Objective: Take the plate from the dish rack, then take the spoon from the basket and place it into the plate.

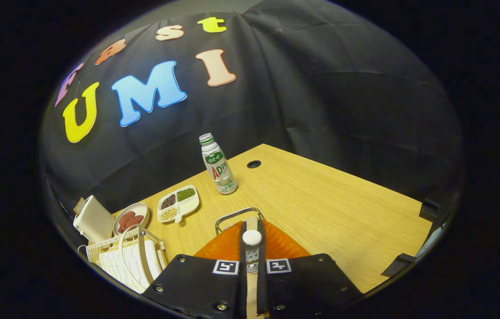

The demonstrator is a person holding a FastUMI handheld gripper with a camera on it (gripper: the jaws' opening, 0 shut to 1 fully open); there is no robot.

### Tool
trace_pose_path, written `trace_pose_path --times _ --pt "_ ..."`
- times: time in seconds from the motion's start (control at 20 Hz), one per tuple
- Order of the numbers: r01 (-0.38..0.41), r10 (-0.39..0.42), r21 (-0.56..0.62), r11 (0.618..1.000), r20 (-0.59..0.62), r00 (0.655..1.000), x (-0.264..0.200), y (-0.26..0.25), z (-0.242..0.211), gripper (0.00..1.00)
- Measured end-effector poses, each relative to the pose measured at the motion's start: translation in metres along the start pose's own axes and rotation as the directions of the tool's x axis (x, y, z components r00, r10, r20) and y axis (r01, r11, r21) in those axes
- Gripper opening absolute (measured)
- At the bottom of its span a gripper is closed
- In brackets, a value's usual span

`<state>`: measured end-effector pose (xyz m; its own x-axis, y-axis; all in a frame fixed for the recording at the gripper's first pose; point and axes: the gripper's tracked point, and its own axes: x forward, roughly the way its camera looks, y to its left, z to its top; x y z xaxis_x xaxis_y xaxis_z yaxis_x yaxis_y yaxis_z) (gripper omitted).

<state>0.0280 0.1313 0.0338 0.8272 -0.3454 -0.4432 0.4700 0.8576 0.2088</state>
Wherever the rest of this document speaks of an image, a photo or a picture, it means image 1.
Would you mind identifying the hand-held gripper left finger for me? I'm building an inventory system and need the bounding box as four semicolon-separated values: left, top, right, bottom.
141;221;248;319

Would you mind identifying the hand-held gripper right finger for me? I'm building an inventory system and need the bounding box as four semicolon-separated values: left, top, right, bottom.
256;219;364;319

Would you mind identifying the spoon with patterned handle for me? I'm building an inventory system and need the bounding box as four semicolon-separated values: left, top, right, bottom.
242;216;263;274

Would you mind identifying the metal wire basket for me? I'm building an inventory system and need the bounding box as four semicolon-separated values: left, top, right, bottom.
215;207;266;235

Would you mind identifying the white wire dish rack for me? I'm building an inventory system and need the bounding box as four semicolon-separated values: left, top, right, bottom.
77;225;168;294

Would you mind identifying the white divided dish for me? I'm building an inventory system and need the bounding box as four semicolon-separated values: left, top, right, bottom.
157;185;200;223

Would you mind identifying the round white meat plate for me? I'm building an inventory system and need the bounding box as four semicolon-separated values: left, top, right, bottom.
113;202;150;239

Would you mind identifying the white drip tray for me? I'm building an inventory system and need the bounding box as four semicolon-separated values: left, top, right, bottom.
99;239;163;293

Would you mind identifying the white drink bottle green label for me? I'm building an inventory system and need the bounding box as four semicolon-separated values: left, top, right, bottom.
199;133;238;195

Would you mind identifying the white toaster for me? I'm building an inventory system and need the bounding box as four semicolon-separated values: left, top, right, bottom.
73;195;115;243

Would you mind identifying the black backdrop cloth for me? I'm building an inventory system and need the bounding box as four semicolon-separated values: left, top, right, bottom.
39;0;463;231

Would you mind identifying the black bracket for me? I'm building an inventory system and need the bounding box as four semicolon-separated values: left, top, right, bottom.
381;253;417;277
418;198;440;222

